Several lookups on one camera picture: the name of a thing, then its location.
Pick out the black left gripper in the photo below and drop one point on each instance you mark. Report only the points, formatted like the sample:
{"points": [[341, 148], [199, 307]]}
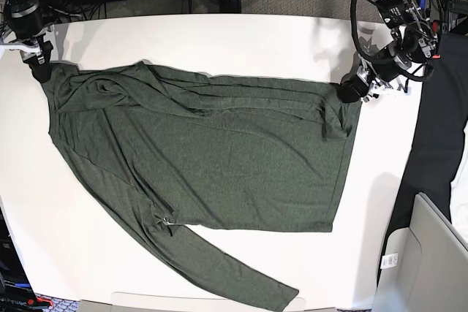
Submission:
{"points": [[385, 65]]}

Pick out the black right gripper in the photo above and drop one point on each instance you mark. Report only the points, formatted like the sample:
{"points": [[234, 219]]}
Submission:
{"points": [[28, 27]]}

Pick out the dark green long-sleeve shirt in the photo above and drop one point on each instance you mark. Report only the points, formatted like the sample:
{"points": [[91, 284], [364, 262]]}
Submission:
{"points": [[162, 150]]}

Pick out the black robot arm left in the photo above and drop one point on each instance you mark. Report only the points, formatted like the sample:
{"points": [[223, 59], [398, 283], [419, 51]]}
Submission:
{"points": [[409, 55]]}

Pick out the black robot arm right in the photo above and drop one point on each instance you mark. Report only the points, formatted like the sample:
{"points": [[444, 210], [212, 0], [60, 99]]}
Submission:
{"points": [[19, 6]]}

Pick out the grey plastic bin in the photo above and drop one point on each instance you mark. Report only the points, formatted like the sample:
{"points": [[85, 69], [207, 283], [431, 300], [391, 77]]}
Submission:
{"points": [[425, 265]]}

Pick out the red black tool bottom-left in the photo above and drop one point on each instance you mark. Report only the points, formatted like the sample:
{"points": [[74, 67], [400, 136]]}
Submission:
{"points": [[39, 303]]}

